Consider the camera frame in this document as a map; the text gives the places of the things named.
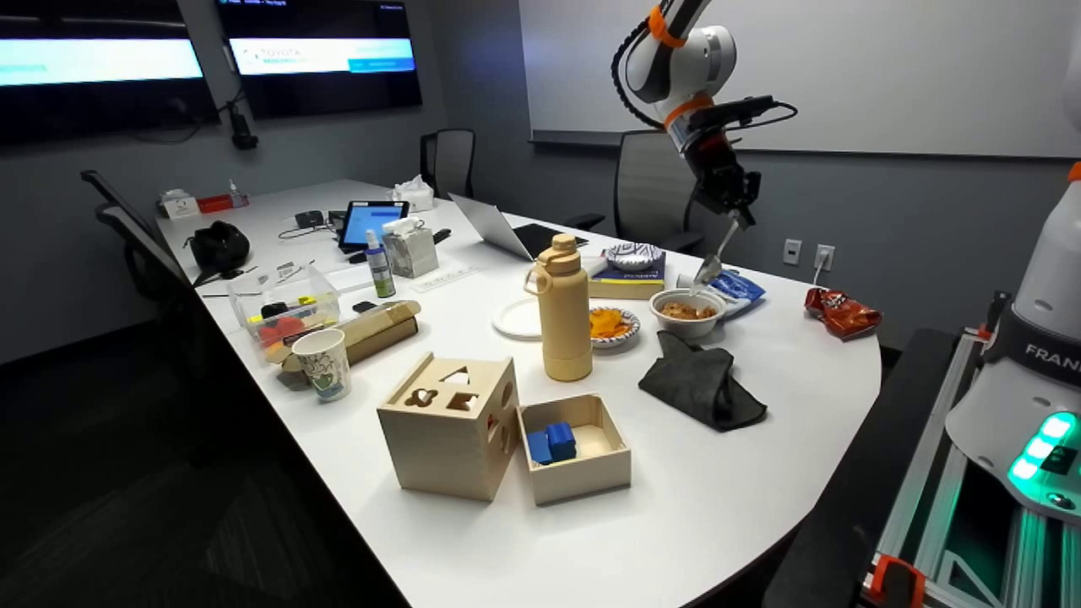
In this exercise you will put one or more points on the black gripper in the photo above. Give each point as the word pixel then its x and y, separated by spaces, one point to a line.
pixel 722 169

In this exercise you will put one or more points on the small grey spatula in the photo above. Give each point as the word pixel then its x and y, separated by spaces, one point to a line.
pixel 713 256

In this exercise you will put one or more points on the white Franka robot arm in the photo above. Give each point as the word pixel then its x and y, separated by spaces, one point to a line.
pixel 698 55

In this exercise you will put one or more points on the blue patterned white bowl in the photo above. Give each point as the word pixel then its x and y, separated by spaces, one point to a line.
pixel 632 256

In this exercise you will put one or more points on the small bowl of orange snacks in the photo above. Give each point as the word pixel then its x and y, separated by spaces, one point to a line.
pixel 614 326

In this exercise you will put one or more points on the blue snack bag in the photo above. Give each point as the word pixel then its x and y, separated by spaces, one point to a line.
pixel 741 291

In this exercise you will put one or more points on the black mesh office chair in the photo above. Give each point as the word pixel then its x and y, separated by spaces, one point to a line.
pixel 446 158
pixel 137 240
pixel 654 191

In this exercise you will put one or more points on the brown pretzel heap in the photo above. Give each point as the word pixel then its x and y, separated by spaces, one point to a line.
pixel 688 309

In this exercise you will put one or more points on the blue and yellow book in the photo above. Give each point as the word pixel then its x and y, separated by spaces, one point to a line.
pixel 627 288

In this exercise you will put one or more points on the red chip bag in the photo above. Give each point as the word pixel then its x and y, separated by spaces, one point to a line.
pixel 843 313

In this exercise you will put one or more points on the black folded cloth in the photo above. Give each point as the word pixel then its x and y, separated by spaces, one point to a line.
pixel 698 383

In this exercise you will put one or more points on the tan water bottle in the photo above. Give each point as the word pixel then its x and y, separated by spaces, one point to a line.
pixel 562 323

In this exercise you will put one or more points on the black open laptop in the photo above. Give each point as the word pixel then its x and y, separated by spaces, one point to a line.
pixel 495 224

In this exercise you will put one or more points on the white paper plate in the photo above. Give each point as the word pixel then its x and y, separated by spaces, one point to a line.
pixel 510 323

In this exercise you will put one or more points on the blue toy block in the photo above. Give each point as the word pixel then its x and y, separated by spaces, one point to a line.
pixel 550 443

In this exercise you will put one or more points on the open wooden tray box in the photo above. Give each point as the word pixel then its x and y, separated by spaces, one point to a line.
pixel 575 476

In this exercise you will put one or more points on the crumpled white cloth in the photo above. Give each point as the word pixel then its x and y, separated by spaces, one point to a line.
pixel 412 191

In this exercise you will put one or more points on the white tissue box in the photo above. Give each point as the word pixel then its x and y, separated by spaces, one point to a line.
pixel 409 246

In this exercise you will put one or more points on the tablet with blue screen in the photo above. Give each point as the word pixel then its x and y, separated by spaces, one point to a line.
pixel 373 224

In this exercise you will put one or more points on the wooden shape sorter cube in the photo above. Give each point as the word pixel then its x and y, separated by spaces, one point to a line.
pixel 443 440

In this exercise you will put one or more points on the long wooden block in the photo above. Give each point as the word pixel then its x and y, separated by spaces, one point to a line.
pixel 382 330

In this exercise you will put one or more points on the black pouch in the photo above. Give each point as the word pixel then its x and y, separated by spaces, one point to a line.
pixel 315 221

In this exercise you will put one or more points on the white paper cup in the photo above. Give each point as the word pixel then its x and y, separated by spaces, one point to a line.
pixel 321 367

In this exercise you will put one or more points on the clear plastic storage container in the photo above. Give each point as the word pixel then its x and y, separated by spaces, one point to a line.
pixel 280 309

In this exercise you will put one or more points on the flat red packet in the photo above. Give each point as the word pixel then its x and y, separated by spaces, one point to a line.
pixel 221 205

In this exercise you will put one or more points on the black bag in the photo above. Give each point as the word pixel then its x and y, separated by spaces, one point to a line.
pixel 221 250

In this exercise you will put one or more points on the small white box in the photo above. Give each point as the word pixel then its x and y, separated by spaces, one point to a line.
pixel 181 205

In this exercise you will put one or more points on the white wall outlet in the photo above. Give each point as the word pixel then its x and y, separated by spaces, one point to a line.
pixel 824 255
pixel 790 250

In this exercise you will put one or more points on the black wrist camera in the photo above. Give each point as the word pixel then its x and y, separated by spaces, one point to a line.
pixel 739 109

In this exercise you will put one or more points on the white wall whiteboard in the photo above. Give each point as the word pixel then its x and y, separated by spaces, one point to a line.
pixel 880 68

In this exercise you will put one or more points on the aluminium robot stand frame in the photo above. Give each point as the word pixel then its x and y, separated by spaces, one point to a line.
pixel 956 528

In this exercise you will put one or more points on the wall display screen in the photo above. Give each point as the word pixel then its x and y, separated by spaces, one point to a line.
pixel 321 55
pixel 88 62

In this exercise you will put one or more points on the black hanging camera pole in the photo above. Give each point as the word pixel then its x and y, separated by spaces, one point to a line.
pixel 221 68

